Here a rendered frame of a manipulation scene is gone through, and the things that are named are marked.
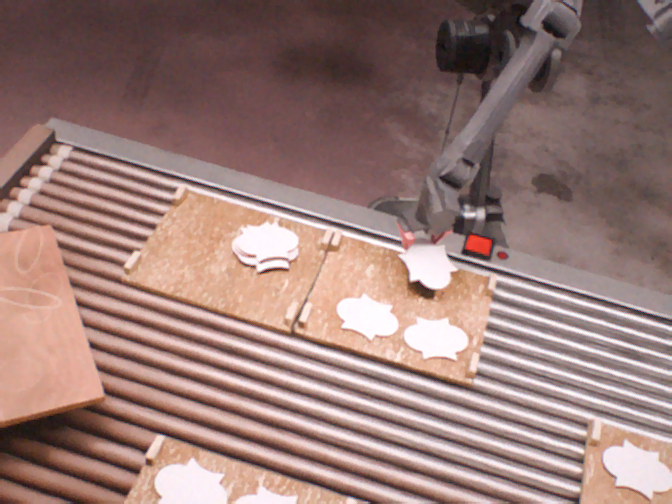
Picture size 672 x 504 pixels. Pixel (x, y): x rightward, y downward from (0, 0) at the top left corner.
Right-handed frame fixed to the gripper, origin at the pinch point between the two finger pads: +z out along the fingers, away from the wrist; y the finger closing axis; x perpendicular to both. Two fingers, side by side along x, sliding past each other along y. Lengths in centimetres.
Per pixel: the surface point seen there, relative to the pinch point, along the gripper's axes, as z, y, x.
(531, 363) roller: 9.5, 14.5, -33.6
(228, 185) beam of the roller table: 11, -33, 43
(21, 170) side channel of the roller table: 8, -83, 59
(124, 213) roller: 11, -62, 39
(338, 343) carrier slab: 7.8, -26.9, -17.0
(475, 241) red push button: 9.0, 20.7, 5.4
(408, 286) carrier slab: 8.0, -3.7, -5.1
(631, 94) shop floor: 105, 225, 165
